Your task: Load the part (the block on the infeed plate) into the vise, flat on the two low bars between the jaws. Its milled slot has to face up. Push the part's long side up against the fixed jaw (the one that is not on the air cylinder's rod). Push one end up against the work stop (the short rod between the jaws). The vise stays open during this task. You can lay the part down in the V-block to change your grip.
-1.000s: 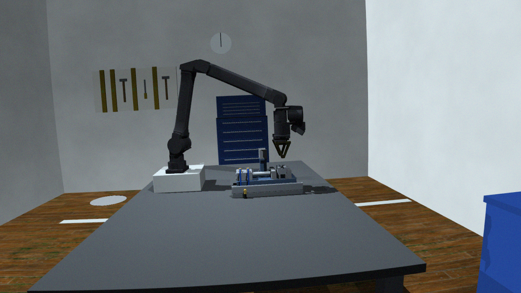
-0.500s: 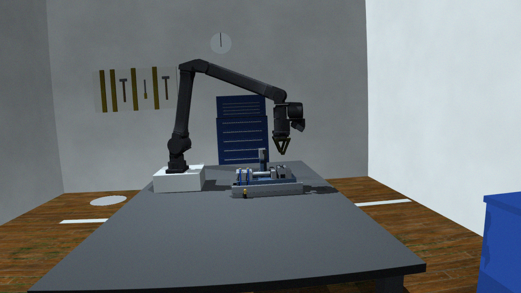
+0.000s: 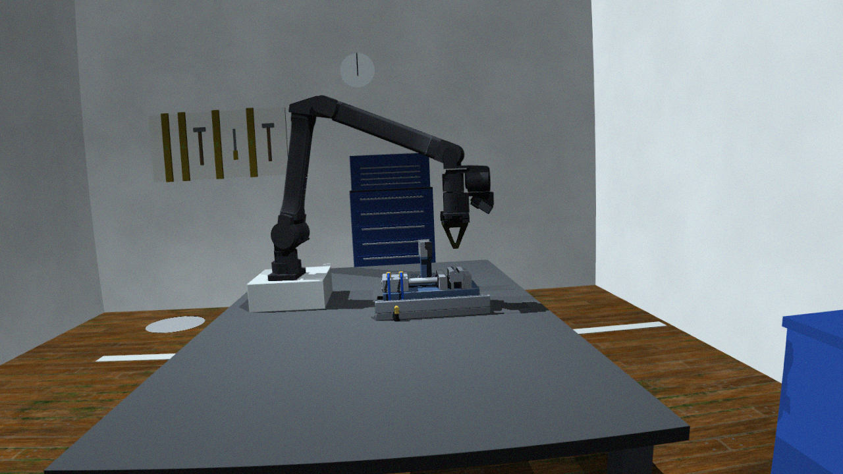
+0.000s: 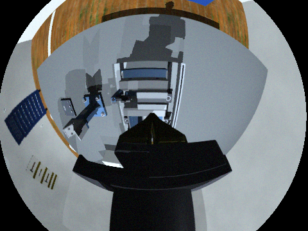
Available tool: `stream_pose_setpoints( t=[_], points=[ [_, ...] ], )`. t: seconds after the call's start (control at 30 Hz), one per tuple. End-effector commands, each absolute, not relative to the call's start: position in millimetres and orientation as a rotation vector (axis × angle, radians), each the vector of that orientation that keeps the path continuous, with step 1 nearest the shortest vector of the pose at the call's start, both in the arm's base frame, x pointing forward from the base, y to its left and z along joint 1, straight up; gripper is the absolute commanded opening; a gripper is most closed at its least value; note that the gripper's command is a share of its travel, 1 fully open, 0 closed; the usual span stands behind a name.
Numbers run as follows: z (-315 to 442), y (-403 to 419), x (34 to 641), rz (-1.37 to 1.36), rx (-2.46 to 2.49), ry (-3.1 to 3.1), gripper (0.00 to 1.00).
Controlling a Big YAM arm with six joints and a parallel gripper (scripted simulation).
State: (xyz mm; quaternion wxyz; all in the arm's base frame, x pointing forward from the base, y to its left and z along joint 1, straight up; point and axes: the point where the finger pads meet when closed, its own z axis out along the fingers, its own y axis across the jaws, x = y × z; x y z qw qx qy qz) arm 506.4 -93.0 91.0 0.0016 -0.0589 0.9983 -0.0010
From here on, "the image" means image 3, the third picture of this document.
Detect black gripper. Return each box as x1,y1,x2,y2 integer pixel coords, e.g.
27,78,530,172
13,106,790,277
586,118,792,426
440,191,470,249

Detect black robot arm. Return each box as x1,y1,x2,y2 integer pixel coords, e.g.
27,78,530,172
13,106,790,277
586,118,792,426
267,95,494,281

